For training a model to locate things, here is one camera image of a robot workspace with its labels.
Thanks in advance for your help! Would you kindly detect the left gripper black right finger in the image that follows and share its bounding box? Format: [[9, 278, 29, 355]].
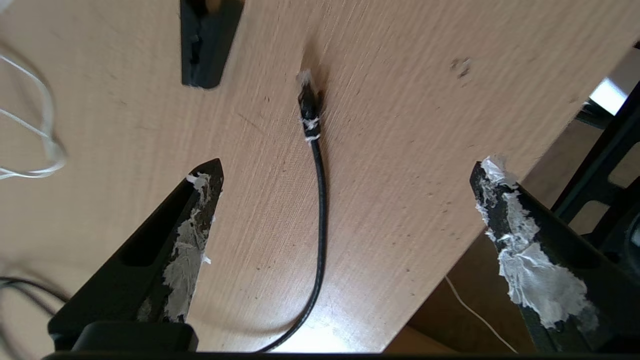
[[470, 156, 640, 353]]

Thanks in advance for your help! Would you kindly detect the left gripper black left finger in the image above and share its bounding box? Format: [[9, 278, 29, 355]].
[[47, 158, 224, 351]]

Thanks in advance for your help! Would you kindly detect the thin white adapter cable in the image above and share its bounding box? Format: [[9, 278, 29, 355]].
[[0, 52, 68, 180]]

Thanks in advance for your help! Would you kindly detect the black ethernet cable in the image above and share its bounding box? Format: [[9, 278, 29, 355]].
[[0, 70, 328, 353]]

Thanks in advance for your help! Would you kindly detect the small black plastic clip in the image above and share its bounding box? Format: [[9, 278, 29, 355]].
[[180, 0, 245, 90]]

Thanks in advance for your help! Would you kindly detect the thin white wire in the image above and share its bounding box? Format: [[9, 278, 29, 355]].
[[444, 276, 519, 353]]

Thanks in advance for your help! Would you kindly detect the black metal frame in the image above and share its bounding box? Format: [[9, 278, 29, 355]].
[[550, 82, 640, 261]]

